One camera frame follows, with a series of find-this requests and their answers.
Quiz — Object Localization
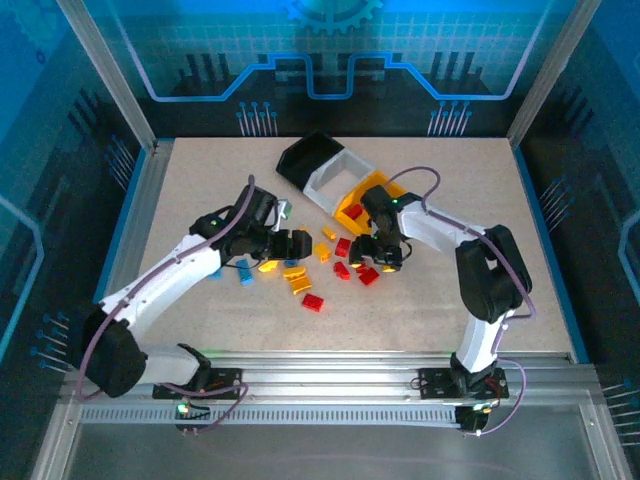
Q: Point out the yellow plastic bin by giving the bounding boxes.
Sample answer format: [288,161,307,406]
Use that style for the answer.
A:
[333,170,409,237]

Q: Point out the white plastic bin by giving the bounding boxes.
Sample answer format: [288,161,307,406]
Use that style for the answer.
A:
[302,149,377,217]

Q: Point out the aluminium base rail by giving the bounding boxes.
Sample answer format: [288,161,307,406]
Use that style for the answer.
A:
[62,349,601,404]

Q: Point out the black connector box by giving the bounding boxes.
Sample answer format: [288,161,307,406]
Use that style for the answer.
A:
[455,403,494,435]
[172,399,214,437]

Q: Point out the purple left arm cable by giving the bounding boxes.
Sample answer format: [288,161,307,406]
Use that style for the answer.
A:
[74,173,254,436]

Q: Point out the blue table edge strip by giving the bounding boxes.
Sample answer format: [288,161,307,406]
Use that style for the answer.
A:
[513,146,591,365]
[92,147,151,306]

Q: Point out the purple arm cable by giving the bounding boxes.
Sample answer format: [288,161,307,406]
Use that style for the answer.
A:
[74,173,254,436]
[385,166,536,437]

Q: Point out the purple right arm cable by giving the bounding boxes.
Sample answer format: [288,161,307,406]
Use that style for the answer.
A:
[385,166,536,437]

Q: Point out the black plastic bin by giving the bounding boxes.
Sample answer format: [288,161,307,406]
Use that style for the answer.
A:
[276,130,347,192]

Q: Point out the aluminium frame leg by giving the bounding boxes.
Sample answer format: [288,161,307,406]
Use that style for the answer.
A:
[579,399,634,480]
[29,399,84,480]

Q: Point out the aluminium frame post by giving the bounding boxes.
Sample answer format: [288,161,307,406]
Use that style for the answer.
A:
[507,0,604,149]
[54,0,161,154]

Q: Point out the aluminium side rail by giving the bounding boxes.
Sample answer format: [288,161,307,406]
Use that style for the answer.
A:
[97,141,175,301]

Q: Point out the slotted grey cable duct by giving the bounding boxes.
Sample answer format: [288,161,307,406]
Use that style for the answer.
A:
[77,403,464,429]

